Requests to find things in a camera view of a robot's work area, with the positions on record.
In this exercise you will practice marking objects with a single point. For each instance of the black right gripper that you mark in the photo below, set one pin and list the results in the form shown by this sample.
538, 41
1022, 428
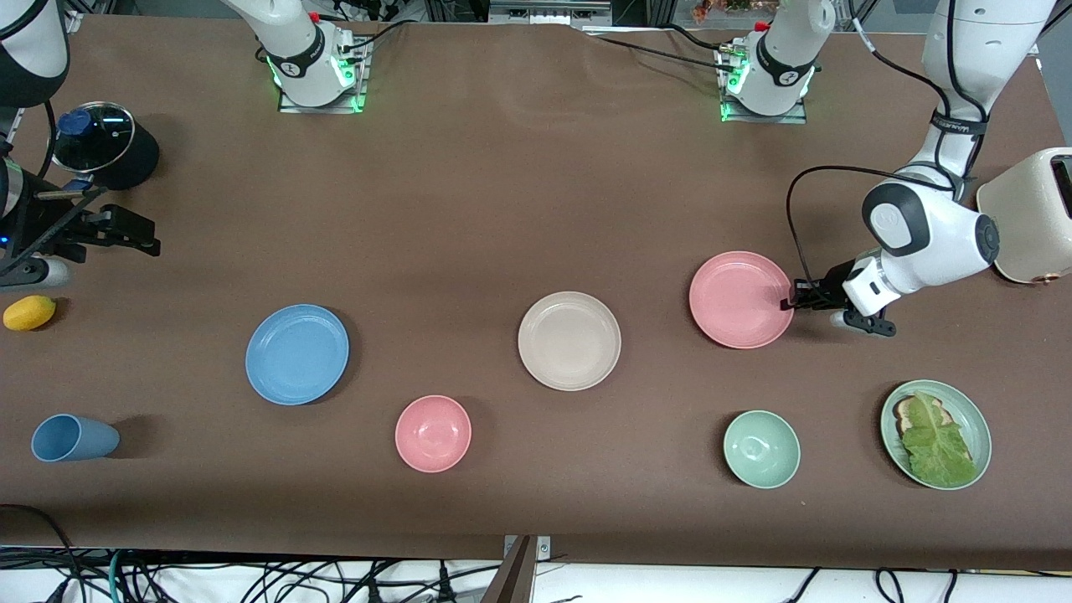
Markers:
33, 224

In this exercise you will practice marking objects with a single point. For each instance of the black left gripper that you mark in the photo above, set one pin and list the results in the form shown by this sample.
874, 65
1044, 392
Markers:
825, 289

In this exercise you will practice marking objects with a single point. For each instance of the pink shallow bowl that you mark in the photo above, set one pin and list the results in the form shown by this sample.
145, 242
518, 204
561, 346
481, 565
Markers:
737, 300

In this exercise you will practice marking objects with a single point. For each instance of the blue shallow bowl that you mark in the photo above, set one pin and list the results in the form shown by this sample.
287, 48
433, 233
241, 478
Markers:
297, 354

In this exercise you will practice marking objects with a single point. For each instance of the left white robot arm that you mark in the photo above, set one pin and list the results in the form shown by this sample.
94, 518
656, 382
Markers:
930, 234

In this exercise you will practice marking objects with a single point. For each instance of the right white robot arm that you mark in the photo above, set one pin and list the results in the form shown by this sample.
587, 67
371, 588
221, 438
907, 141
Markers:
301, 50

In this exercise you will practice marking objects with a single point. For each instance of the black pot with glass lid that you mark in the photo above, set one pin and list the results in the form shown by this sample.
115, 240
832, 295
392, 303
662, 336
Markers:
126, 159

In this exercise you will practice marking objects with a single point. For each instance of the yellow lemon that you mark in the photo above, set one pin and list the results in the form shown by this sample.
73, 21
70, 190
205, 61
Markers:
29, 312

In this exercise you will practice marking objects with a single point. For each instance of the toasted bread slice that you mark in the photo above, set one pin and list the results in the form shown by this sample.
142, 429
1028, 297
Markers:
904, 412

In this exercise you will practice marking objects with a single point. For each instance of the small deep green bowl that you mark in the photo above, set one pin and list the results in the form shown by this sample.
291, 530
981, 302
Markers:
761, 449

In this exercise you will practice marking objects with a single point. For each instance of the green lettuce leaf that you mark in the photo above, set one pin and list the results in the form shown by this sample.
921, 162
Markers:
938, 444

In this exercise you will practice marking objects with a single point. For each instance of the green plate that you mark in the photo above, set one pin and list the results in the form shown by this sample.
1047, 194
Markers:
970, 423

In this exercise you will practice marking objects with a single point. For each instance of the blue plastic cup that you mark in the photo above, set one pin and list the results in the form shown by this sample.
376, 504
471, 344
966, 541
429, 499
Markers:
75, 438

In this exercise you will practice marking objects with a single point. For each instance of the beige toaster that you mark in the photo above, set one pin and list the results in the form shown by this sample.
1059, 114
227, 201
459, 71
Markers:
1030, 226

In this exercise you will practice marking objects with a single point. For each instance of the beige shallow bowl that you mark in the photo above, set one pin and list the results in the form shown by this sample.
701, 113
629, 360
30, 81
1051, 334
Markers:
569, 341

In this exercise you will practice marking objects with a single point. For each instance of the small deep pink bowl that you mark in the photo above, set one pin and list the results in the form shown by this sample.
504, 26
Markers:
433, 434

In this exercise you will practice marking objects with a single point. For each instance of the dark slanted bar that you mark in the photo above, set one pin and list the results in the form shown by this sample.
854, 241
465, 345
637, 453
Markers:
511, 582

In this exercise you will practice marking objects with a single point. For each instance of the small metal table bracket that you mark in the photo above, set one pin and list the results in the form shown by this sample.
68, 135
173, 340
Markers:
544, 548

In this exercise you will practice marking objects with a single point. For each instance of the aluminium frame rail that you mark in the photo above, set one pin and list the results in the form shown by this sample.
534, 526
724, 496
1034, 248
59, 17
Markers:
544, 12

